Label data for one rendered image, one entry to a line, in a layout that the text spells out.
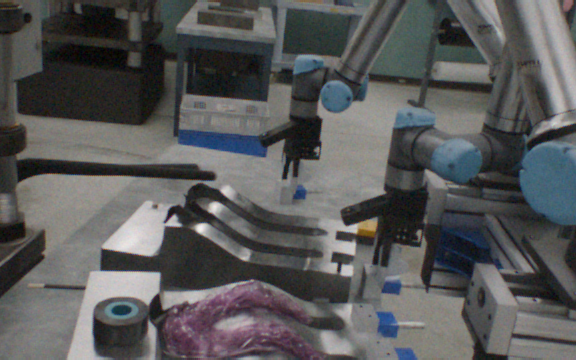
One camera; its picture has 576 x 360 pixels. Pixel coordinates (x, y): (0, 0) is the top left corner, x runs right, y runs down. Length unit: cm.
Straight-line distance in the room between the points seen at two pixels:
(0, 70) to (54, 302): 47
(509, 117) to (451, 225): 39
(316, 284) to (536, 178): 50
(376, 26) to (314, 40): 615
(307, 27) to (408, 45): 118
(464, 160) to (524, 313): 27
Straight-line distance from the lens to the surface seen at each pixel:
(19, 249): 155
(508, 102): 125
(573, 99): 101
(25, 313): 129
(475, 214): 157
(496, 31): 164
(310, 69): 168
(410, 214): 133
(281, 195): 177
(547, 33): 104
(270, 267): 128
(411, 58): 787
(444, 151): 118
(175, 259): 133
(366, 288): 138
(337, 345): 113
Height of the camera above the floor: 148
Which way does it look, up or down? 20 degrees down
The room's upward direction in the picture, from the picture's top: 7 degrees clockwise
